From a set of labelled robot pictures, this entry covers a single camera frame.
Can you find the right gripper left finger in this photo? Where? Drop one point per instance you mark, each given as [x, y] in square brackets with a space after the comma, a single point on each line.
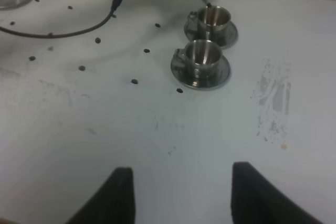
[114, 202]

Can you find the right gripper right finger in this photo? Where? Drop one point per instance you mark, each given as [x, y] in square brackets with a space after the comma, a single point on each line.
[255, 200]

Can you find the near stainless steel saucer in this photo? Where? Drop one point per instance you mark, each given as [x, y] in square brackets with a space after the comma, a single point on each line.
[219, 79]

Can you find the near stainless steel teacup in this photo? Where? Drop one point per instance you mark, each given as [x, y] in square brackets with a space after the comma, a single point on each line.
[200, 57]

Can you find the stainless steel teacup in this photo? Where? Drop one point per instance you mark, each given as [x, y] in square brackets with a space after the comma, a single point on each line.
[200, 57]
[211, 21]

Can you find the far stainless steel saucer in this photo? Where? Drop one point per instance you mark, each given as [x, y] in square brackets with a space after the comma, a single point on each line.
[226, 39]

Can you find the far stainless steel teacup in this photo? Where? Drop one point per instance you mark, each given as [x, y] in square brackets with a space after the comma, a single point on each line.
[211, 21]

